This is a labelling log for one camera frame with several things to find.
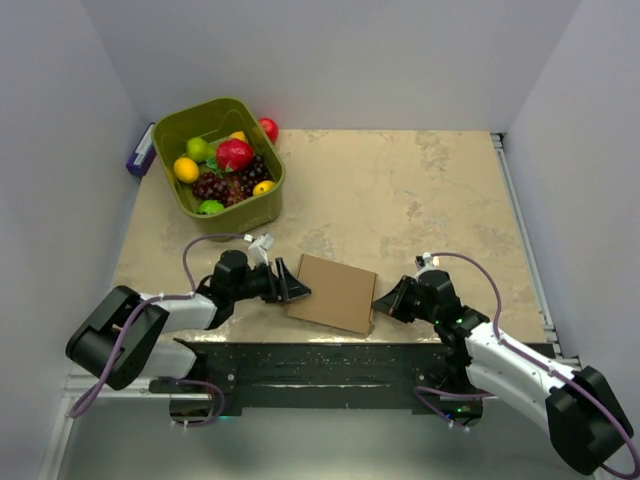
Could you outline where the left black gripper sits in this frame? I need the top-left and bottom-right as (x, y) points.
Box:
(230, 258), (310, 304)

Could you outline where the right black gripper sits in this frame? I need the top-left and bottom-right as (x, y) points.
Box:
(372, 276), (439, 325)

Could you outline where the brown cardboard box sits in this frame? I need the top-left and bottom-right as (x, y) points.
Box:
(286, 254), (378, 335)

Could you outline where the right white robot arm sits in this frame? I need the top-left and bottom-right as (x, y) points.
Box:
(372, 269), (634, 475)

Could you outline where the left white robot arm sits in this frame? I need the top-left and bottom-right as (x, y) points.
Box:
(65, 250), (312, 390)

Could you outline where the blue white small box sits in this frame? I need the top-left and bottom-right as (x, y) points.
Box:
(126, 123), (156, 178)

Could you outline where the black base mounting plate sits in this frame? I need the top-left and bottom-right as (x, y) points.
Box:
(150, 342), (483, 424)

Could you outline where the yellow lemon right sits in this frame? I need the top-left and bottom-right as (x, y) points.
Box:
(252, 180), (276, 196)

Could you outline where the yellow lemon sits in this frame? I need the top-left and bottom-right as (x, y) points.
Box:
(252, 180), (276, 196)
(173, 157), (200, 184)

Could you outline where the dark purple grape bunch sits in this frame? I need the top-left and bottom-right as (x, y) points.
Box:
(192, 155), (273, 207)

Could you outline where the green fruit front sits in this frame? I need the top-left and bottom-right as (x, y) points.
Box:
(197, 200), (225, 215)

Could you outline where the red pomegranate in bin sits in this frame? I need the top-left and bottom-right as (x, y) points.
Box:
(215, 140), (254, 172)

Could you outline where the yellow lemon left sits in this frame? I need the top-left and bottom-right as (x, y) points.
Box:
(173, 157), (200, 184)

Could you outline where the yellow fruit at back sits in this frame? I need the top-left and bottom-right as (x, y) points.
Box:
(228, 131), (249, 145)

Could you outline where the red apple outside bin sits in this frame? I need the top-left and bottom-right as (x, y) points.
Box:
(259, 117), (280, 144)

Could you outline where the green pear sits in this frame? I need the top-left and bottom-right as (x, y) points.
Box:
(186, 137), (215, 164)

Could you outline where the green plastic bin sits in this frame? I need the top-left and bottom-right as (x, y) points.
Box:
(152, 97), (286, 233)

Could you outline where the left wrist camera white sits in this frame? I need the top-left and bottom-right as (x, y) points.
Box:
(248, 233), (275, 266)

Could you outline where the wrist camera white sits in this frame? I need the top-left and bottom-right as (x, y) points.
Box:
(415, 252), (439, 277)
(248, 233), (275, 266)

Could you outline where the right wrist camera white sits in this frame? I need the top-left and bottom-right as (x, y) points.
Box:
(415, 252), (439, 277)

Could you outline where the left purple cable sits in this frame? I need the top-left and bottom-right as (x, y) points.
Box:
(67, 232), (251, 420)

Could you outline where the aluminium frame rail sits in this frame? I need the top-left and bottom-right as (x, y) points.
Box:
(490, 133), (581, 367)

